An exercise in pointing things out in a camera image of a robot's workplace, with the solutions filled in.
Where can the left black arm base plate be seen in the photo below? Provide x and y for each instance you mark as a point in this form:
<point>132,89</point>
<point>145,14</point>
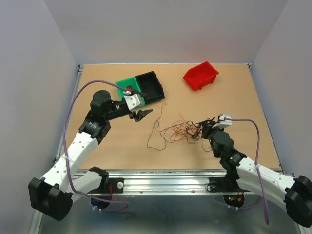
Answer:
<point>112,185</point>

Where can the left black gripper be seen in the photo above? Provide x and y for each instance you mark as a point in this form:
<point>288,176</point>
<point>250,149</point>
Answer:
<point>141,114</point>

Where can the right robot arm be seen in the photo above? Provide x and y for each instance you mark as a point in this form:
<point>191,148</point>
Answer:
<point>292,194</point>

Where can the green plastic bin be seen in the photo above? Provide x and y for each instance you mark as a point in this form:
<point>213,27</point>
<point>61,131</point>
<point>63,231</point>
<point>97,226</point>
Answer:
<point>132,81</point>

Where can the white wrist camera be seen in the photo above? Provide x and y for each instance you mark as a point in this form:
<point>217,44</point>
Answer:
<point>133,101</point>
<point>223,121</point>

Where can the red plastic bin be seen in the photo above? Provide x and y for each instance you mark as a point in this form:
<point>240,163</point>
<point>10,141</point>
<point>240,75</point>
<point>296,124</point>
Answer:
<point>200,76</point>

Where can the black plastic bin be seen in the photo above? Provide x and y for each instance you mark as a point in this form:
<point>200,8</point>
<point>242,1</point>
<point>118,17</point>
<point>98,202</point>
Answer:
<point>150,85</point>

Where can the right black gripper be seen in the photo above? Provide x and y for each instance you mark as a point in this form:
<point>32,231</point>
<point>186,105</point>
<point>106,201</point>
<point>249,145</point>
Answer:
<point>207,127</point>

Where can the aluminium rail frame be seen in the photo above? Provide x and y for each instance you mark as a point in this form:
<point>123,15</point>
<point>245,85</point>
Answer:
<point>233,93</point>

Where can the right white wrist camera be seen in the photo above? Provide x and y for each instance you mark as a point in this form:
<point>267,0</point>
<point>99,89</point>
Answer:
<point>223,121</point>

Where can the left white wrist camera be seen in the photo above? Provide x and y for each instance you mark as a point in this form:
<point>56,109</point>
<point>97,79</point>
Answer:
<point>133,101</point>

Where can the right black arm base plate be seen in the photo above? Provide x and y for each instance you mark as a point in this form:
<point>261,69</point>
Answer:
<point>222,185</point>

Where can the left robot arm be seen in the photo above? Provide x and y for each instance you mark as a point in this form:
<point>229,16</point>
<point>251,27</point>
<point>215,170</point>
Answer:
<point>55,192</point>

